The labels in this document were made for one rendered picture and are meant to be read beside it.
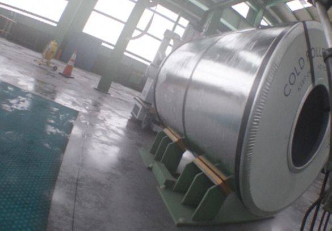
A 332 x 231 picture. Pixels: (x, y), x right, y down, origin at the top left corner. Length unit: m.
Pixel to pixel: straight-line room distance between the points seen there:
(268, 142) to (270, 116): 0.12
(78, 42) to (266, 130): 10.90
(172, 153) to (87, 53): 9.99
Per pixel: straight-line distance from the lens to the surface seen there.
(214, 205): 1.12
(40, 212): 0.82
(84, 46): 11.16
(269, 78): 0.72
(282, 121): 0.85
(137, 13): 5.04
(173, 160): 1.57
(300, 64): 0.92
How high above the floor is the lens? 0.61
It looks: 4 degrees down
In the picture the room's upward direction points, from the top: 23 degrees clockwise
